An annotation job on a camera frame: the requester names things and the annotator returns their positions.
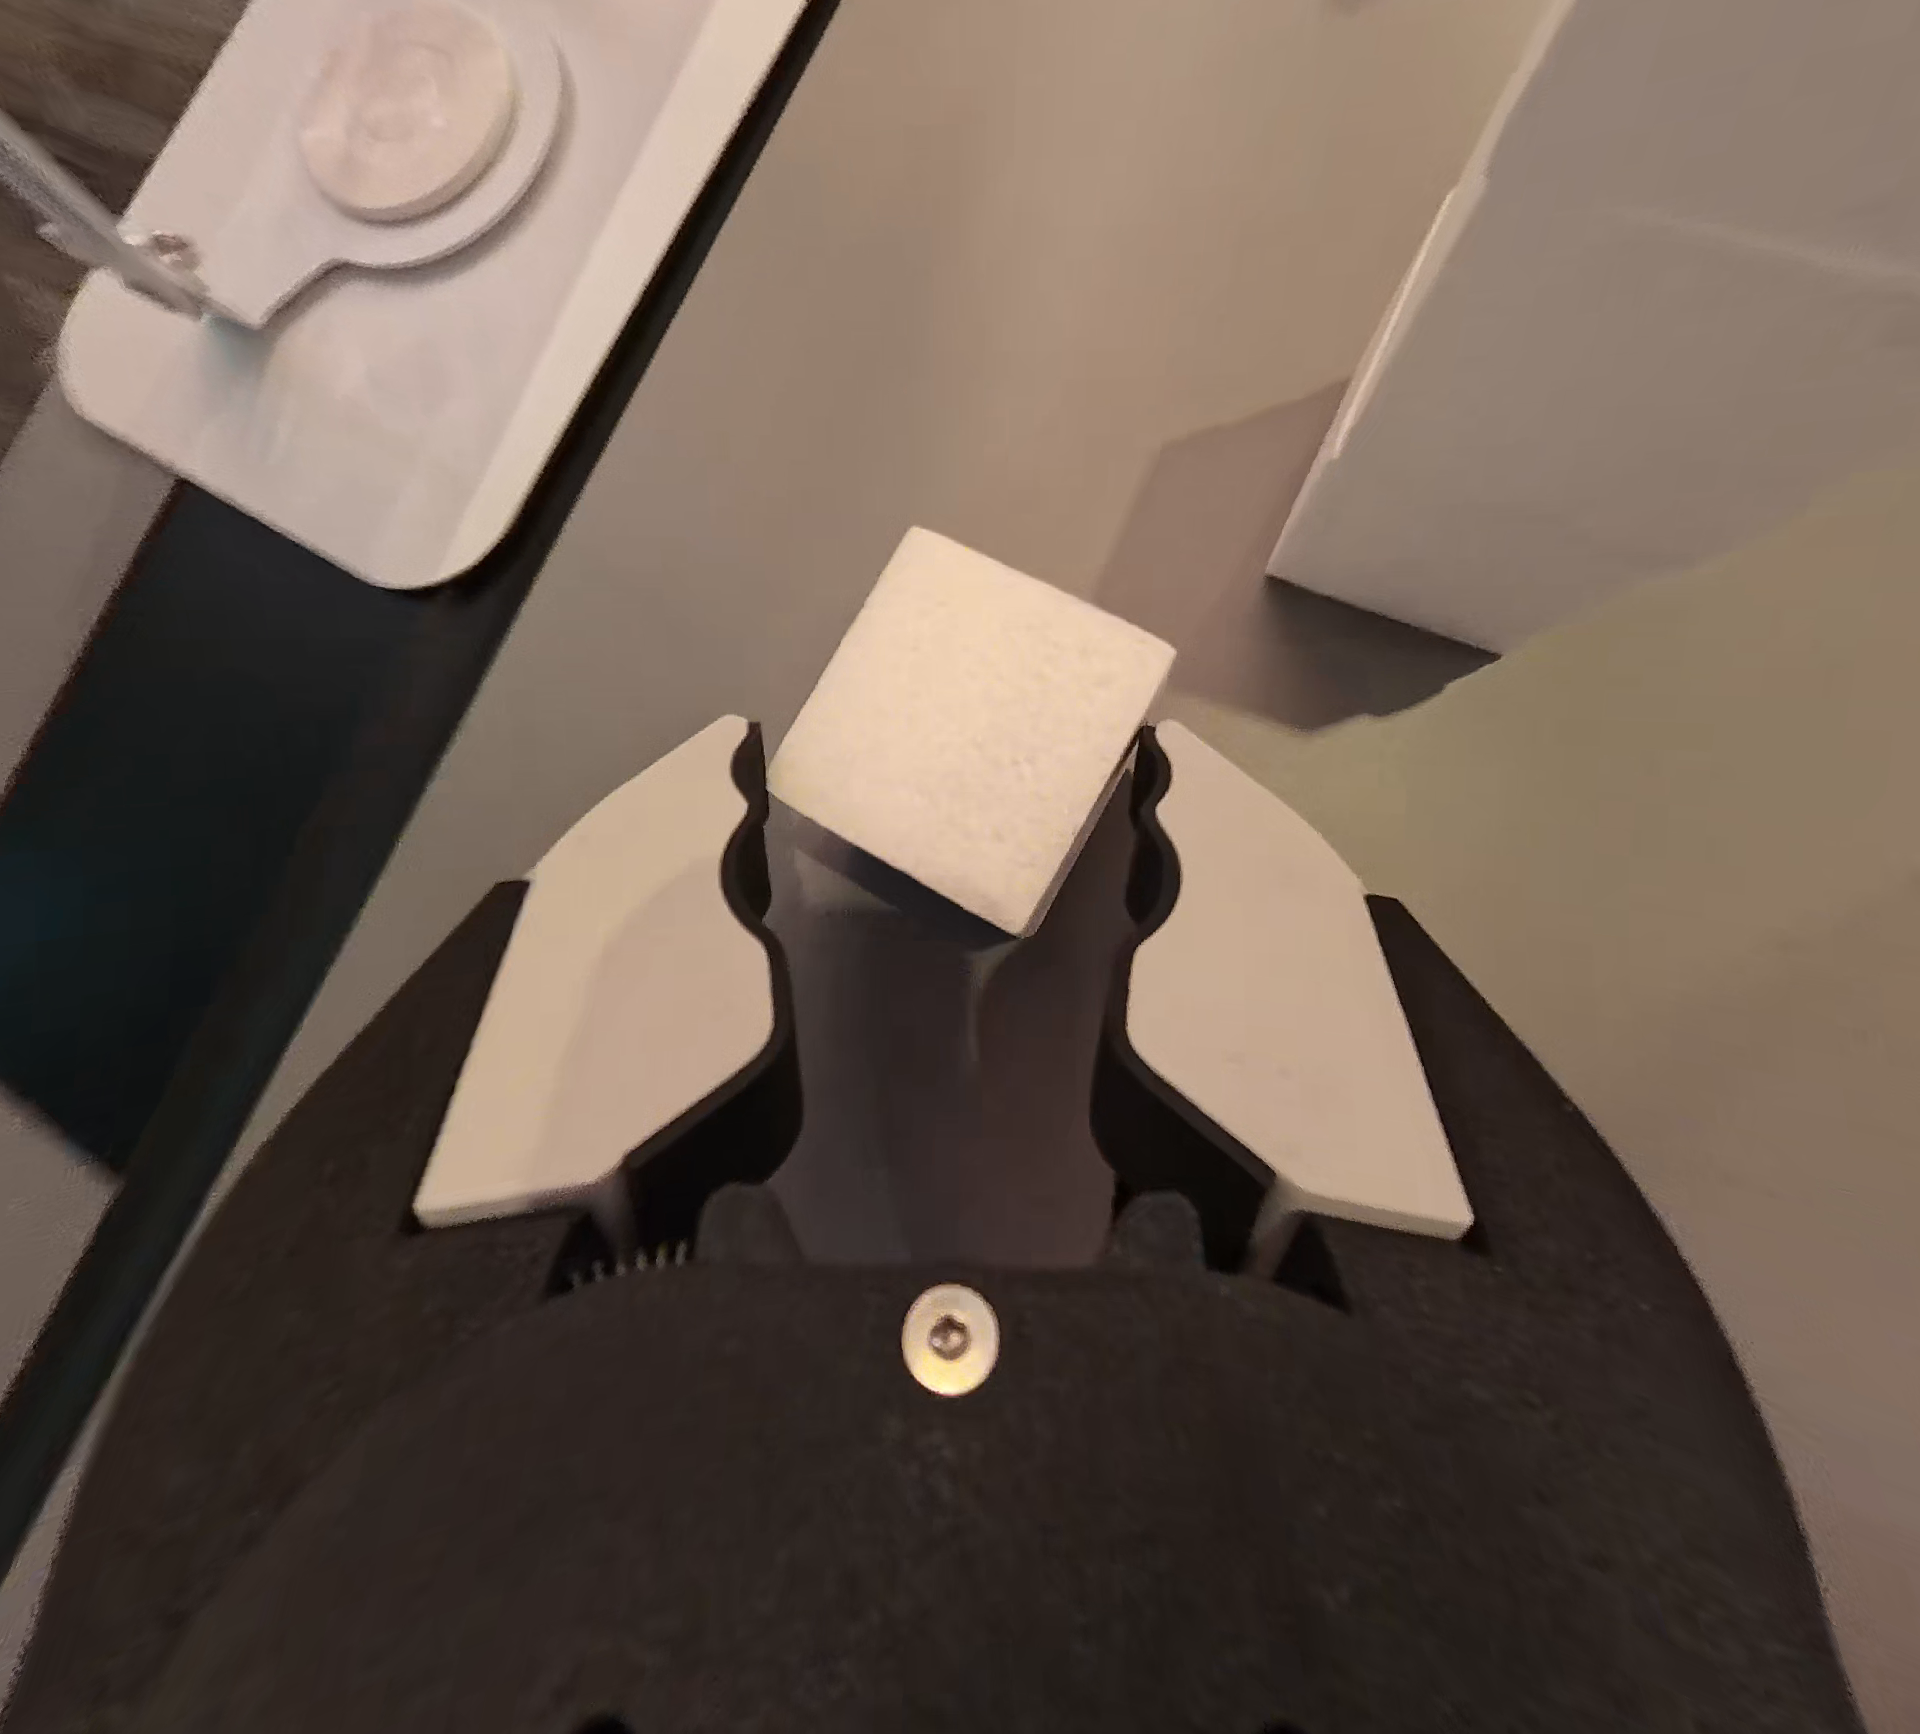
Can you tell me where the wooden board document stand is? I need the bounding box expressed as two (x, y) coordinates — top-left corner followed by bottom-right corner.
(0, 0), (853, 594)

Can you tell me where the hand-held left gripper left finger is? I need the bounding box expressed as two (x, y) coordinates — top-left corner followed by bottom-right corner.
(409, 713), (805, 1264)

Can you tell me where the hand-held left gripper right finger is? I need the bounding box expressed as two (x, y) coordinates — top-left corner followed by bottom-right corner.
(1092, 718), (1477, 1267)

